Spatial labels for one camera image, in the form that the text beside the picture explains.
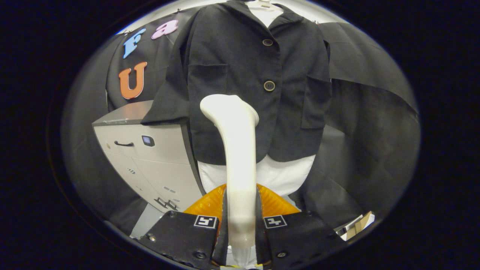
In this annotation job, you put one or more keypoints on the grey drawer cabinet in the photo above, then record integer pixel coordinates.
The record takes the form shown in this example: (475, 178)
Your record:
(161, 165)

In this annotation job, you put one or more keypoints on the cardboard box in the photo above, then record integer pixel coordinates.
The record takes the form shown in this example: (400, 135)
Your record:
(360, 225)

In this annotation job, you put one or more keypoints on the white mannequin torso on stand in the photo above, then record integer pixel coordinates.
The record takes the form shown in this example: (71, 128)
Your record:
(285, 174)

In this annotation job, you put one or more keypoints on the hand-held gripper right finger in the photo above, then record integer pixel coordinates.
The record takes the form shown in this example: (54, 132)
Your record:
(260, 240)

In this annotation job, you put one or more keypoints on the white garment steamer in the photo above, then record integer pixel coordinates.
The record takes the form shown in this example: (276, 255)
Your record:
(240, 157)

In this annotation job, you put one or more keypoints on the black jacket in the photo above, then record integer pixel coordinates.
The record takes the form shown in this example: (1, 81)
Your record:
(232, 63)

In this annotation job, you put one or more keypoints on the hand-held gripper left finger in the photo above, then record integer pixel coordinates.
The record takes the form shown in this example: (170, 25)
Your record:
(224, 240)

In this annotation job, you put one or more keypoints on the black backdrop cloth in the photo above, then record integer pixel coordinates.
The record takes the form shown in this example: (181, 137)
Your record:
(367, 131)

